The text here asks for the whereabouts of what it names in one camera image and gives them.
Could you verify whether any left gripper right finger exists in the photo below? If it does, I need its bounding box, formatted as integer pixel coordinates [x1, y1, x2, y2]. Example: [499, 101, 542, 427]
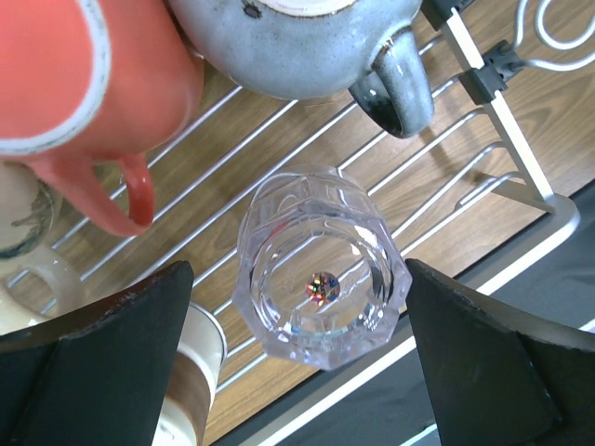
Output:
[405, 259, 594, 445]

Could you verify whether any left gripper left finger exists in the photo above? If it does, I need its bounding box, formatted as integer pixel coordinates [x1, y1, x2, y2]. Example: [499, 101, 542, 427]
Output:
[1, 261, 193, 445]

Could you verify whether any beige ceramic mug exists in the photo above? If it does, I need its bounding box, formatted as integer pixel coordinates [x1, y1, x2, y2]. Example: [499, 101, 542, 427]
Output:
[1, 162, 86, 335]

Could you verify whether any steel tumbler cup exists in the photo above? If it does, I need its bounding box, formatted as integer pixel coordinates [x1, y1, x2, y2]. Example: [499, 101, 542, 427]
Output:
[152, 301, 227, 445]

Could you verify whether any clear glass cup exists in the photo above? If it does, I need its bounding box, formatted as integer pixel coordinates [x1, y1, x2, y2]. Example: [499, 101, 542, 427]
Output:
[231, 164, 412, 371]

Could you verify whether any orange mug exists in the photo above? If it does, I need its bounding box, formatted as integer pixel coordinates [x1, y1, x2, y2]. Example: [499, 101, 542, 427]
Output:
[1, 1, 204, 237]

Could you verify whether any black base mat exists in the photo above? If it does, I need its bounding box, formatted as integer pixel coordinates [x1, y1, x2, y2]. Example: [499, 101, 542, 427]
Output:
[218, 185, 595, 446]

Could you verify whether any metal wire dish rack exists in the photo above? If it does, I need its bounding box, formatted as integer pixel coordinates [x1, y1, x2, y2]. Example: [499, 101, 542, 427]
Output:
[0, 0, 595, 446]

